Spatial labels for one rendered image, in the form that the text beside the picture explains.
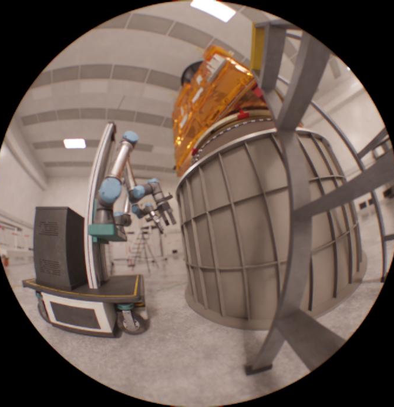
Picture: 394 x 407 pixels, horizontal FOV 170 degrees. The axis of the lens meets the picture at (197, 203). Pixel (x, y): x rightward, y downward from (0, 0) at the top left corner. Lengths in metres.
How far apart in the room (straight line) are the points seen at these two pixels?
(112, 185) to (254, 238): 0.80
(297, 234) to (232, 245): 0.50
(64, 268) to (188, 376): 0.84
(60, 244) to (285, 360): 1.25
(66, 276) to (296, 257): 1.08
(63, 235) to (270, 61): 1.40
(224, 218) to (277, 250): 0.37
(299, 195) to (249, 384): 0.68
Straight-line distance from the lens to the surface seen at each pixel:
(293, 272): 0.40
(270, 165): 0.83
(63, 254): 0.96
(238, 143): 0.90
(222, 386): 0.65
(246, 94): 1.45
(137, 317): 0.92
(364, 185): 0.24
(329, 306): 0.97
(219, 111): 1.60
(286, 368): 0.69
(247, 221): 0.76
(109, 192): 0.71
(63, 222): 0.97
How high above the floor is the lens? 0.58
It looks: 17 degrees up
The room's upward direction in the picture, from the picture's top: 9 degrees counter-clockwise
